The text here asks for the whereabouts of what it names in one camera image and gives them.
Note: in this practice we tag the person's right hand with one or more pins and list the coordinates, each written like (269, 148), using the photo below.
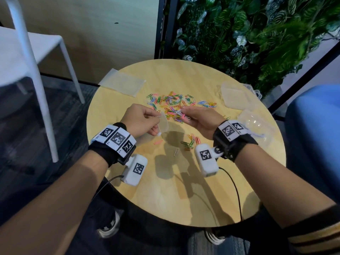
(204, 119)

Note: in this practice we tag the translucent plastic bag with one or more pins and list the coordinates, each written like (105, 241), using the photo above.
(163, 126)

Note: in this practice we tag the person's left hand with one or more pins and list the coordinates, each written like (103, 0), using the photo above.
(138, 120)

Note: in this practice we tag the blue armchair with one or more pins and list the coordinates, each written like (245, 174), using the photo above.
(316, 135)

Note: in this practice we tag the person's dark trousers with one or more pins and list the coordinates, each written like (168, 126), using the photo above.
(79, 244)

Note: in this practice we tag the black left wristband with markers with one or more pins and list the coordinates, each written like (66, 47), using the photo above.
(111, 146)

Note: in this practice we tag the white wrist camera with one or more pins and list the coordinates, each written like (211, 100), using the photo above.
(207, 161)
(134, 169)

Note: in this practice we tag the person's left forearm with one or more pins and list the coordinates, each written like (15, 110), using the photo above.
(53, 209)

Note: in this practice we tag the pile of coloured paper clips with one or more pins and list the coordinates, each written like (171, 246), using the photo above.
(172, 100)

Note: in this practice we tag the clear plastic lid blue band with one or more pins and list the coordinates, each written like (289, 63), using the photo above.
(259, 124)

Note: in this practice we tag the person's left shoe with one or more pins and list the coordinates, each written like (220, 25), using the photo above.
(110, 228)

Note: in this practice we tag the person's shoe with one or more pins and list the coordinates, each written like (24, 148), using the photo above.
(213, 237)
(110, 228)

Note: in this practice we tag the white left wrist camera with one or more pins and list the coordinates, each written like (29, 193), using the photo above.
(134, 169)

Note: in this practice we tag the black right wristband with markers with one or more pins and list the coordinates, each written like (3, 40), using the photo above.
(233, 143)

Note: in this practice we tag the white chair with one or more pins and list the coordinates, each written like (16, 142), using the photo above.
(16, 58)

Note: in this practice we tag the person's right shirt sleeve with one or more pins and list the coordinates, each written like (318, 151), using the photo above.
(316, 233)

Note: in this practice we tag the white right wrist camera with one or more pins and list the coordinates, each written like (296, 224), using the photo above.
(207, 161)

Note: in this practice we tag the person's right shoe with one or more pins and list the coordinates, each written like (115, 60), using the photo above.
(213, 237)

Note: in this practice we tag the stack of plastic bags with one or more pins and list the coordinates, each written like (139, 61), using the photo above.
(122, 82)

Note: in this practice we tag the green plant wall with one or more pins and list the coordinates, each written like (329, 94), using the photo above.
(252, 37)

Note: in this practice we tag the person's right forearm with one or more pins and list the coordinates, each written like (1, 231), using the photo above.
(281, 185)

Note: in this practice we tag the clear plastic box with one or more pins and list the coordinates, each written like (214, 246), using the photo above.
(235, 98)

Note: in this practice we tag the black wristband with markers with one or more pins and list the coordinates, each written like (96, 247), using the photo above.
(111, 146)
(233, 143)

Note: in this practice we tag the round wooden table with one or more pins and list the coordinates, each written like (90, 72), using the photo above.
(164, 199)

